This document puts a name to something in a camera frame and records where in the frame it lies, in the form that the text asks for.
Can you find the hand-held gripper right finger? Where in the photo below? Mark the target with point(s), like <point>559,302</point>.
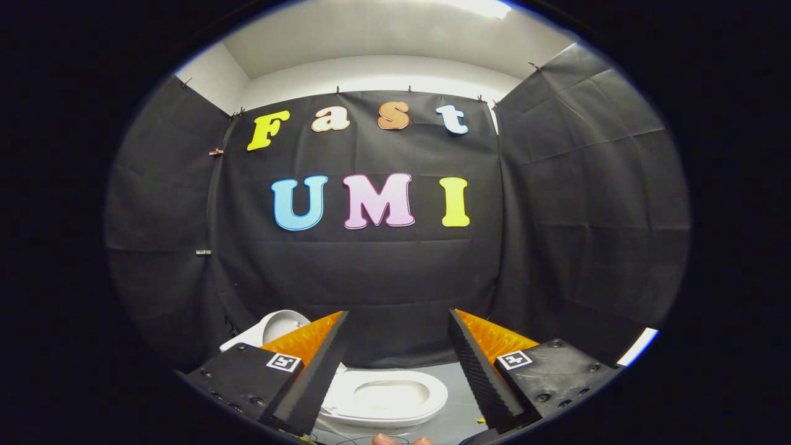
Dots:
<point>482,377</point>

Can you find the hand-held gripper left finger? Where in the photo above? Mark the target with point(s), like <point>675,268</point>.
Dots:
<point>321,371</point>

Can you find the white toilet bowl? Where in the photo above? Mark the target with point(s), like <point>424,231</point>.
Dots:
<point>389,395</point>

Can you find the black backdrop cloth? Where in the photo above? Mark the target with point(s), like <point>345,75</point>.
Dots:
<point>371,278</point>

